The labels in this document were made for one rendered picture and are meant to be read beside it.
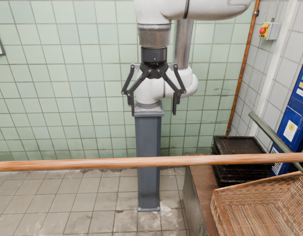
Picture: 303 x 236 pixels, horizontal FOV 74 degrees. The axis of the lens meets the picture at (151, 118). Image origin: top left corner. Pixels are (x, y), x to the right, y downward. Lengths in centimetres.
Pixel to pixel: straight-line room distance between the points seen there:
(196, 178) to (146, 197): 56
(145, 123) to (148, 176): 49
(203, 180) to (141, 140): 50
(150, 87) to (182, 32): 36
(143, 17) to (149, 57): 10
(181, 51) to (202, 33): 63
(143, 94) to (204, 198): 74
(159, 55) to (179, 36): 60
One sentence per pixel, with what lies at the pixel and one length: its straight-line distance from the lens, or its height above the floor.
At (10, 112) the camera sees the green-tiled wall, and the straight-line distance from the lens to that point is 230.
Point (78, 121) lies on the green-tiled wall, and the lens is 209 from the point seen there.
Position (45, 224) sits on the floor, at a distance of 211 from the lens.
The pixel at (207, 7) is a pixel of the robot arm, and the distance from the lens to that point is 55.
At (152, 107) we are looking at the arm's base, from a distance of 130.
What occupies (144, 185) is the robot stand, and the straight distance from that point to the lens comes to 173.
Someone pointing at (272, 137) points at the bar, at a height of 117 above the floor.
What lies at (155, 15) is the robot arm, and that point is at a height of 160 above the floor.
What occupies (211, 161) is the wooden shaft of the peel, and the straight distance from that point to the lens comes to 66.
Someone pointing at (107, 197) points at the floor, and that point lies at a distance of 211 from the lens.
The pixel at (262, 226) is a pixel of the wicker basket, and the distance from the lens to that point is 135.
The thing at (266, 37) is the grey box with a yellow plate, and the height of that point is 143.
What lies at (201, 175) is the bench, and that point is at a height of 58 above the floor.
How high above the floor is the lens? 162
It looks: 30 degrees down
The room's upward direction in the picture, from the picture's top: straight up
